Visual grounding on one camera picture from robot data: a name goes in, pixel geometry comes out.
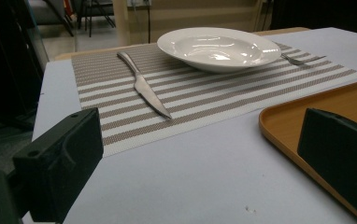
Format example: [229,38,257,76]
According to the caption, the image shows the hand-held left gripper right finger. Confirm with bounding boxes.
[297,107,357,224]

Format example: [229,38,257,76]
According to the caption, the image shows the silver table knife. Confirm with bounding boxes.
[116,50,173,120]

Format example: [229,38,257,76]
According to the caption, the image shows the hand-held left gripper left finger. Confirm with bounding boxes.
[12,107,105,224]

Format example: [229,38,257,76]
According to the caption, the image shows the brown wooden tray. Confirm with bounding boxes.
[258,77,357,224]

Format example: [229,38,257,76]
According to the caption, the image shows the wooden table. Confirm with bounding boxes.
[54,26,311,62]

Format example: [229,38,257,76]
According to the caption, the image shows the white deep plate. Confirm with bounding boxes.
[156,26,282,75]

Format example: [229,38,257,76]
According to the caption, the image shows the striped woven placemat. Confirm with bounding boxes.
[71,41,357,158]

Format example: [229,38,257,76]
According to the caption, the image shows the silver fork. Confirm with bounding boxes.
[280,52,327,67]

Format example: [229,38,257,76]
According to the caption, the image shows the beige wooden cabinet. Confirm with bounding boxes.
[112,0,274,47]

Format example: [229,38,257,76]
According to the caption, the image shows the black metal stand legs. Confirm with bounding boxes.
[42,0,117,38]

